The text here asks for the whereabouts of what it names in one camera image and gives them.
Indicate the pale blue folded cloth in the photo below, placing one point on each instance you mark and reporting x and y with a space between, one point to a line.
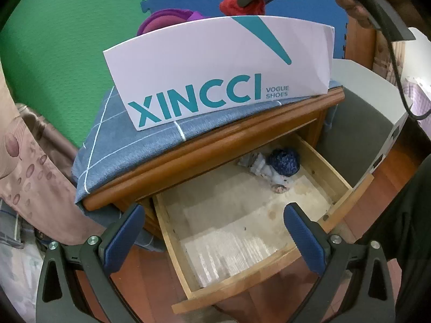
251 161

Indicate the wooden door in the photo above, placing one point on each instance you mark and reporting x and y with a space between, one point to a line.
358 43

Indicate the pale floral bedsheet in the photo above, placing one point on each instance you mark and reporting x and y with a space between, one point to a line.
16 276

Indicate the purple underwear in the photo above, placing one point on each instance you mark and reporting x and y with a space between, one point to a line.
165 20

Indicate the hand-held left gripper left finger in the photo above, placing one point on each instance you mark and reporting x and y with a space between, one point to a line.
123 239

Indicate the wooden nightstand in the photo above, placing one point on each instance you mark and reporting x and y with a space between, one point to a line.
215 148

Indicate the person's dark clothing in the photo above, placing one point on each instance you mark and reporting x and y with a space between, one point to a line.
410 225

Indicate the grey cabinet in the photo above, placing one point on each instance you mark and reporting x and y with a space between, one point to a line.
357 124

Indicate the white shoe box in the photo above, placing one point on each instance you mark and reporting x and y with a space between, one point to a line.
202 60

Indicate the red underwear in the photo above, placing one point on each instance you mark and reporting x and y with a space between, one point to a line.
229 5

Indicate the blue checked cloth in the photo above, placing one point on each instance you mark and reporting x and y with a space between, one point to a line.
134 148

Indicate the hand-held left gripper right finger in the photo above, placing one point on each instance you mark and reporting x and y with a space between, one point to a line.
303 240

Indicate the dark blue speckled sock ball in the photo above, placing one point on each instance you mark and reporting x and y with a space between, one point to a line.
284 162

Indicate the person's right hand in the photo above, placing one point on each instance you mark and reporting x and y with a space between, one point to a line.
357 6

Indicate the grey plaid blanket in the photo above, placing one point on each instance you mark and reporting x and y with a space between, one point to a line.
10 222

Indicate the lilac checked cloth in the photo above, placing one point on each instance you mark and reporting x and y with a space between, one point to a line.
422 97

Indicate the green foam mat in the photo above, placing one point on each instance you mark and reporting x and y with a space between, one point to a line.
67 40

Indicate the floral beige curtain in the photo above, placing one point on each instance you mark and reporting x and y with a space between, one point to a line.
23 161

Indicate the wooden drawer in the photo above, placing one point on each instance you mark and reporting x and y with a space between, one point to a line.
235 215

